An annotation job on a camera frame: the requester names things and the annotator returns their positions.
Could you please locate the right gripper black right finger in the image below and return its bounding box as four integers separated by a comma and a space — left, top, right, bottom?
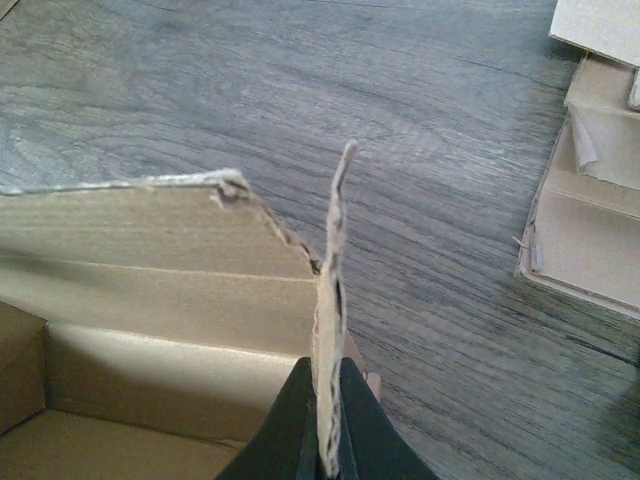
340, 358, 438, 480

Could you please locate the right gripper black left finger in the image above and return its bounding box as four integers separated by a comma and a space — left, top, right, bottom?
217, 357, 317, 479

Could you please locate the cardboard box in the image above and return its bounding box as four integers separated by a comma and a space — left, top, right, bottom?
1, 143, 380, 479

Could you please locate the stack of flat cardboard blanks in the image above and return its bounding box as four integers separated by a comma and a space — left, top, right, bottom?
515, 1, 639, 318

